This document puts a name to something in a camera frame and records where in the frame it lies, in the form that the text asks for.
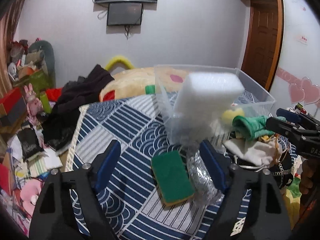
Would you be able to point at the clear plastic storage bin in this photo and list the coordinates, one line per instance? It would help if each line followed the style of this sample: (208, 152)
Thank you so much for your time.
(255, 101)

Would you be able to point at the brown wooden door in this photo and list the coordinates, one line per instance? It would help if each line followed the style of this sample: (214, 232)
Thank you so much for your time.
(263, 42)

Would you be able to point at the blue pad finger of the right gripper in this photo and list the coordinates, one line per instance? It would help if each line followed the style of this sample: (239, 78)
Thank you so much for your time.
(288, 115)

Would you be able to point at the pink bunny toy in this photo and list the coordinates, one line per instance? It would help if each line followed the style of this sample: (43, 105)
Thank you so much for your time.
(34, 104)

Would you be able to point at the green cardboard box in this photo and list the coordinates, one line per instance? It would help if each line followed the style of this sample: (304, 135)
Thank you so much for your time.
(39, 80)

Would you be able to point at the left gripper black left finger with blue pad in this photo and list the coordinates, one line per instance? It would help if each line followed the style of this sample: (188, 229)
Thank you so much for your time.
(54, 217)

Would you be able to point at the blue white patterned tablecloth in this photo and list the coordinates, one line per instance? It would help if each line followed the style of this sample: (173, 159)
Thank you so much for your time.
(131, 201)

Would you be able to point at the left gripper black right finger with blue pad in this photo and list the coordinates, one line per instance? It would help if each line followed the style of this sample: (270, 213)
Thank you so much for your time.
(266, 216)

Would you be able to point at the green cloth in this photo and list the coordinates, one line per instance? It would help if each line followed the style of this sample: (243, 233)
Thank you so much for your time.
(251, 128)

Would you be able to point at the white foam sponge block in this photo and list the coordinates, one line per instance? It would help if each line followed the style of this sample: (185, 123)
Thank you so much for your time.
(205, 96)

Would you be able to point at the black packet on floor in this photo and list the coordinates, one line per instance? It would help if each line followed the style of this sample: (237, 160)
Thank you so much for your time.
(29, 142)

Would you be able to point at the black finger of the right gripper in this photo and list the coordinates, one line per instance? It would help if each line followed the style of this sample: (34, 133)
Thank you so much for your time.
(282, 128)

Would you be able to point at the green yellow scouring sponge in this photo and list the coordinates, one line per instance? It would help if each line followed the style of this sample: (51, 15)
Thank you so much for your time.
(172, 178)

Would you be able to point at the floral scrunchie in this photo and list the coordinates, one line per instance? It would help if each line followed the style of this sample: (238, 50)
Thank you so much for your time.
(268, 138)

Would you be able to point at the red box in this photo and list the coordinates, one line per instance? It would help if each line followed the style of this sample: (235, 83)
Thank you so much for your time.
(9, 100)

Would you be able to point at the steel wool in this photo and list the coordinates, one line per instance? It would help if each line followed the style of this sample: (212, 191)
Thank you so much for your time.
(205, 191)

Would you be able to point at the person's right hand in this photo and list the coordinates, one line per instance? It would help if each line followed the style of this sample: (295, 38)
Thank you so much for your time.
(309, 167)

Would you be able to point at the white wardrobe with hearts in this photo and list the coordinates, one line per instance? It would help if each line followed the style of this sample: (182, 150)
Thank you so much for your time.
(297, 76)

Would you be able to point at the grey green chair back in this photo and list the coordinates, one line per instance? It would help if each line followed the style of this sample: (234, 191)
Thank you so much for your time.
(47, 60)

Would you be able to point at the small wall monitor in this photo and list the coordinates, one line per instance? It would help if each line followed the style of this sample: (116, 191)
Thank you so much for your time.
(124, 13)

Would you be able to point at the pink plush toy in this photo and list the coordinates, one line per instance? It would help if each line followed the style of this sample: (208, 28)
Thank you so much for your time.
(29, 195)

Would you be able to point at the green sponge in bin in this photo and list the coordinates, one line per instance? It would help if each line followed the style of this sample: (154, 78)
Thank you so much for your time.
(150, 89)

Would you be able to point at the yellow round sponge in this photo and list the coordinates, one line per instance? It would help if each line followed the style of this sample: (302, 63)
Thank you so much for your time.
(228, 116)

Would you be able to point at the black clothing pile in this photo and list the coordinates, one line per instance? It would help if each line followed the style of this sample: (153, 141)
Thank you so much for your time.
(62, 121)

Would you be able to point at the green bottle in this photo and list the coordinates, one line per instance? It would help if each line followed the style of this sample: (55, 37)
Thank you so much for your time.
(45, 103)

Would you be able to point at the white drawstring pouch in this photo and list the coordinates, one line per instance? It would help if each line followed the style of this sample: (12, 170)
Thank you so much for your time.
(255, 152)

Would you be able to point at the yellow foam hoop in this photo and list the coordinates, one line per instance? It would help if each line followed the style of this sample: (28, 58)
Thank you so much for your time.
(119, 59)

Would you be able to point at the beige plush pillow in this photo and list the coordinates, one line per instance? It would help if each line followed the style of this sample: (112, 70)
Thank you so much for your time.
(132, 82)

